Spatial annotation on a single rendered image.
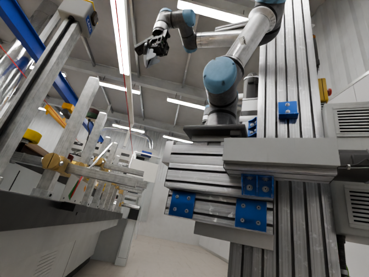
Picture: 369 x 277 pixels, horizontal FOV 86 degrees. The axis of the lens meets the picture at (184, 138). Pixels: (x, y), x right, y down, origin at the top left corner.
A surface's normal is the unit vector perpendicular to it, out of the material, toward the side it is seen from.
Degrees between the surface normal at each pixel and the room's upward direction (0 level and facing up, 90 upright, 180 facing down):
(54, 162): 90
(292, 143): 90
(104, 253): 90
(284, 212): 90
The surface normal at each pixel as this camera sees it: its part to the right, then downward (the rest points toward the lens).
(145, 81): 0.14, -0.38
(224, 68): -0.32, -0.33
